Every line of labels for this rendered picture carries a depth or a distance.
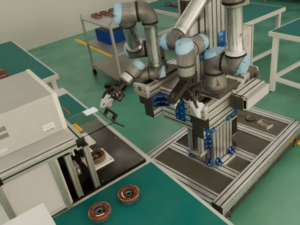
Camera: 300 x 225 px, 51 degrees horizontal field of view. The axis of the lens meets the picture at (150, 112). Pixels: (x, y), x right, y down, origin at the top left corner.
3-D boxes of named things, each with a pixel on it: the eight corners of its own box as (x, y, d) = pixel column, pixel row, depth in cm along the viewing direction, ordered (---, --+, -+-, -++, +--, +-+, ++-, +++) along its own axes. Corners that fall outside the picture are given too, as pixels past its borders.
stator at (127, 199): (135, 186, 167) (134, 181, 165) (143, 200, 158) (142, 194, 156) (115, 194, 164) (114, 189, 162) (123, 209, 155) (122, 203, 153)
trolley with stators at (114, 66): (124, 62, 525) (112, 0, 473) (160, 78, 451) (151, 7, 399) (93, 74, 499) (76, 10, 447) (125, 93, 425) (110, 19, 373)
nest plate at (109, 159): (102, 149, 196) (102, 147, 196) (114, 160, 185) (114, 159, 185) (81, 160, 190) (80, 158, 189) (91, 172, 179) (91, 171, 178)
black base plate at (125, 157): (97, 120, 231) (96, 118, 229) (146, 161, 184) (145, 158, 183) (35, 149, 210) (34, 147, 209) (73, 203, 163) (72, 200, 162)
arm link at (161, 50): (165, 57, 215) (163, 38, 208) (145, 60, 215) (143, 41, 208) (164, 51, 225) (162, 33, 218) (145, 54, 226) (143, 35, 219)
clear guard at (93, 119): (104, 111, 189) (102, 102, 186) (124, 127, 172) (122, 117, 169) (53, 134, 175) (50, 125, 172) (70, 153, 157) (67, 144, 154)
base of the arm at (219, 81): (212, 77, 202) (211, 63, 197) (232, 82, 192) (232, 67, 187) (197, 86, 193) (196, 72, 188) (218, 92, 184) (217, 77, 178)
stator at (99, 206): (88, 210, 158) (86, 204, 156) (110, 203, 160) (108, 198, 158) (90, 227, 148) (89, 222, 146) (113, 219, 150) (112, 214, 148)
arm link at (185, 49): (197, 37, 130) (186, 44, 124) (198, 62, 135) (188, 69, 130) (181, 35, 134) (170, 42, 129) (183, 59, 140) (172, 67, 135)
